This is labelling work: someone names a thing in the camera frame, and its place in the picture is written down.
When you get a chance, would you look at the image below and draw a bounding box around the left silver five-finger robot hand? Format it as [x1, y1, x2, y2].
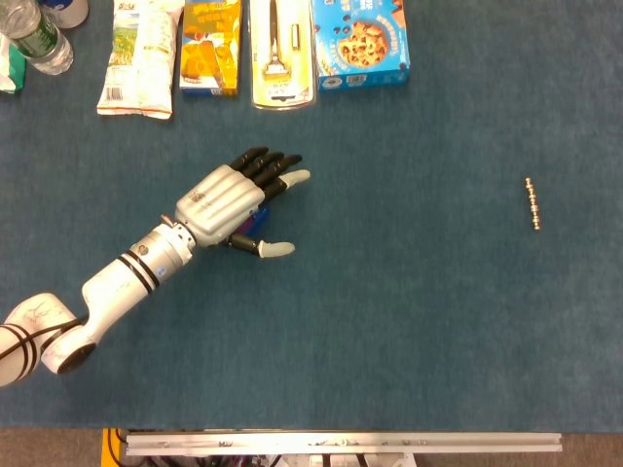
[173, 146, 312, 260]

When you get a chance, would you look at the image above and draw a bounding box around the yellow orange snack box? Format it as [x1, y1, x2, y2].
[178, 0, 243, 97]

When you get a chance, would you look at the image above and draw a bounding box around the blue silver drink can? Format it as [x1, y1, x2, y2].
[38, 0, 91, 29]

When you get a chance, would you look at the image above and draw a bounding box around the aluminium frame rail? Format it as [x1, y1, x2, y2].
[125, 431, 564, 457]

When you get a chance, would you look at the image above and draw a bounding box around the clear green-label water bottle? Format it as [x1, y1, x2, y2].
[0, 0, 75, 76]

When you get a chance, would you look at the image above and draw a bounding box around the small metal bead chain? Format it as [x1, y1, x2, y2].
[524, 176, 543, 233]

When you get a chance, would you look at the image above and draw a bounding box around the razor in yellow blister pack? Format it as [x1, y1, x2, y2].
[248, 0, 318, 111]

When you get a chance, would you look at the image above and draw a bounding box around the blue cookie box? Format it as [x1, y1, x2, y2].
[310, 0, 412, 93]

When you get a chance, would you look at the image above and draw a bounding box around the white snack bag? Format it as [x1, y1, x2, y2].
[95, 0, 186, 121]

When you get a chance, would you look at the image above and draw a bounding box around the green white tissue pack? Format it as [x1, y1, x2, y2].
[0, 32, 27, 95]

